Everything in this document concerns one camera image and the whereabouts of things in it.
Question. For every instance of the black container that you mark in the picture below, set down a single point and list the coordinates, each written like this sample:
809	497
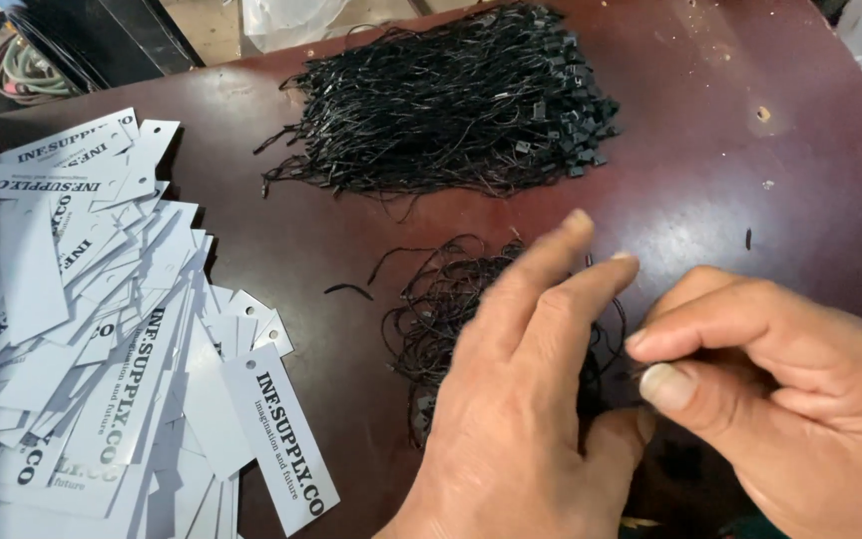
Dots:
124	34

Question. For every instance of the pile of white paper tags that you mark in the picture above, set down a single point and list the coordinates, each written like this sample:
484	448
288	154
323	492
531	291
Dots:
94	352

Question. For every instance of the small black scrap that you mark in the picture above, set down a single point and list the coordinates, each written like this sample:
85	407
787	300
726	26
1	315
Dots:
748	239

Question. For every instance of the person's right hand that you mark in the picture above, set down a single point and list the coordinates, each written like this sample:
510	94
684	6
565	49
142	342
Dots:
797	419

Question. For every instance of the person's left hand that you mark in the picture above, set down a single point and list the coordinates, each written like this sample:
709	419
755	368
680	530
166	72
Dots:
509	419

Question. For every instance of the clear plastic bag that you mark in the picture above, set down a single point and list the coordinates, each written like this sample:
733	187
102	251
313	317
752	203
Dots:
289	21

